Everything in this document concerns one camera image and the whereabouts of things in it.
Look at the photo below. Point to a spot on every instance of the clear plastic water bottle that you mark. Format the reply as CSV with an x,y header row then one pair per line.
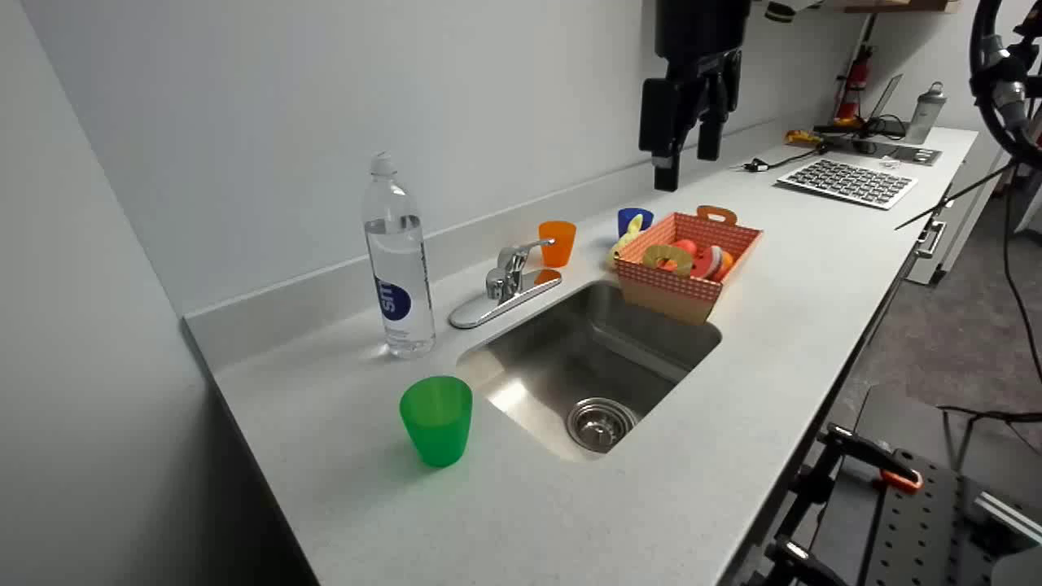
x,y
399,270

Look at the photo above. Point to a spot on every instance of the red toy fruit slice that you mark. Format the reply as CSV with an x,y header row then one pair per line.
x,y
711,262

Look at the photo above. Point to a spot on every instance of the dark flat desk device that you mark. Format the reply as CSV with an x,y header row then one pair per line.
x,y
880,141

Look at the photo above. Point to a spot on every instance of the green plastic cup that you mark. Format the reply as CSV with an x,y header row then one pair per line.
x,y
437,422

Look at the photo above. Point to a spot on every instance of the black clamp with orange tip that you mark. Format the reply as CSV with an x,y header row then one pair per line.
x,y
874,458

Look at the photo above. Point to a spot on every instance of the orange plastic cup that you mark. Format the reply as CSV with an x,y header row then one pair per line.
x,y
558,247

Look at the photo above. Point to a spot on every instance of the chrome sink faucet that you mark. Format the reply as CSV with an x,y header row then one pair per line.
x,y
507,285

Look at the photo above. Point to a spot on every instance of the orange checkered cloth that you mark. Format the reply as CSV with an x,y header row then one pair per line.
x,y
680,289

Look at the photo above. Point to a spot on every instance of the blue bowl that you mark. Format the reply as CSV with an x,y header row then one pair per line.
x,y
637,219

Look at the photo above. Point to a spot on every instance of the black perforated table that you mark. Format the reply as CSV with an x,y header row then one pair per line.
x,y
924,531

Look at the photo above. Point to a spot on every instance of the black tripod leg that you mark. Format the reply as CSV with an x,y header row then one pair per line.
x,y
950,201

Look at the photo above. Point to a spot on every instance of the yellow toy banana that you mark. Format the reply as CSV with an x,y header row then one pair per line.
x,y
628,235

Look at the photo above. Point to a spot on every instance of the black pen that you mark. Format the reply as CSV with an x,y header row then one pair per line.
x,y
778,160

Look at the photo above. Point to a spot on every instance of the grey drink bottle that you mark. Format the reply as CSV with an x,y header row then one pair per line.
x,y
925,115

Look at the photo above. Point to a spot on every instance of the stainless steel sink basin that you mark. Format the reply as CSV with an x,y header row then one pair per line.
x,y
564,359

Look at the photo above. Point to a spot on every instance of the round metal sink drain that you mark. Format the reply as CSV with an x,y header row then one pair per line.
x,y
599,426

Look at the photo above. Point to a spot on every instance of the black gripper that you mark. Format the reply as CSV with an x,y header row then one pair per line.
x,y
704,34

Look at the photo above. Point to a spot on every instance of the red bottle-shaped object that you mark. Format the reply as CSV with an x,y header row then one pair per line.
x,y
855,84

